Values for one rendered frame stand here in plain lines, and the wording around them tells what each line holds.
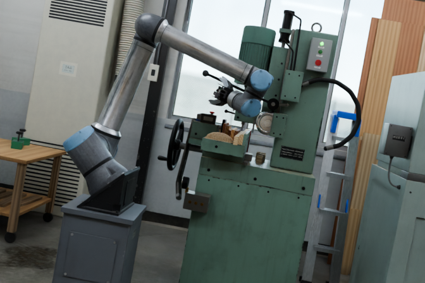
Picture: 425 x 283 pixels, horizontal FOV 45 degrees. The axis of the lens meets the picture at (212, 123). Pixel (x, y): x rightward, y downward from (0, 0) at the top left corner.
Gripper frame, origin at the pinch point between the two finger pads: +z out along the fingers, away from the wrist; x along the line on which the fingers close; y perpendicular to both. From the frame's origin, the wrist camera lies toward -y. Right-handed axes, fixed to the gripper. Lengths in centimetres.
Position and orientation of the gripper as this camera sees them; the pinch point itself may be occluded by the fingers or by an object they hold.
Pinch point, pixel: (217, 90)
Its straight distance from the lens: 266.1
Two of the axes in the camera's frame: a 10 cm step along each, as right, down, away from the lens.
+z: -4.9, -3.1, 8.2
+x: -4.3, 9.0, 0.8
